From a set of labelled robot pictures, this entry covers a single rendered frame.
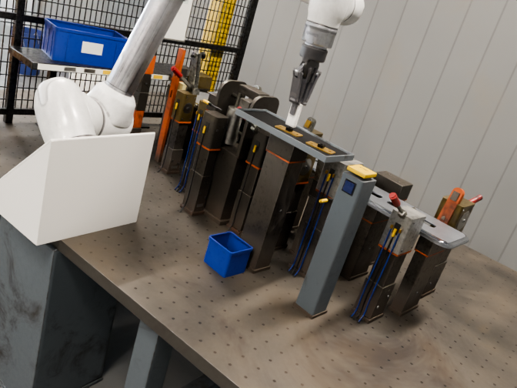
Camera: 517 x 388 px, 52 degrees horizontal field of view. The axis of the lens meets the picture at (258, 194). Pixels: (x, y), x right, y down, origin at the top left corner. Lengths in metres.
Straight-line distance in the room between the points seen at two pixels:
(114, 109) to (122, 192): 0.31
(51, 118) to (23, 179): 0.23
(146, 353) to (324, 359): 0.48
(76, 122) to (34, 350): 0.75
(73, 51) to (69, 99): 0.58
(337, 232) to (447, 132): 2.29
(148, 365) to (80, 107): 0.81
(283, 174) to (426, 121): 2.26
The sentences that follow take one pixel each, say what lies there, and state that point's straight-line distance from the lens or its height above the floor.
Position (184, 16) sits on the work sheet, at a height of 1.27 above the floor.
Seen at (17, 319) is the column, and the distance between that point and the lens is 1.96.
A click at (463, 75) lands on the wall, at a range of 3.65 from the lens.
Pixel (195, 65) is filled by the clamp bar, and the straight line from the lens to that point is 2.16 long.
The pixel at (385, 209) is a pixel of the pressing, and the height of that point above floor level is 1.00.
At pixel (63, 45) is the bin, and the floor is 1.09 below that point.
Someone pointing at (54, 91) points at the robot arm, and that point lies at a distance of 1.77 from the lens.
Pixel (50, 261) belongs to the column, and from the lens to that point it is 1.70.
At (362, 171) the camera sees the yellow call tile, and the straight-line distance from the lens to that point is 1.43.
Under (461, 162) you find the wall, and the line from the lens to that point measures 3.67.
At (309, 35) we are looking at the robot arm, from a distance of 1.50.
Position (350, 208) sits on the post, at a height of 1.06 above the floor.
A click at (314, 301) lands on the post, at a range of 1.56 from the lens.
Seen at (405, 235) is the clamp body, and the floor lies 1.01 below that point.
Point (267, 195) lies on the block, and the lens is 1.61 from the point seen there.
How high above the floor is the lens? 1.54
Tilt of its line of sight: 21 degrees down
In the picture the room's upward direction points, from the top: 17 degrees clockwise
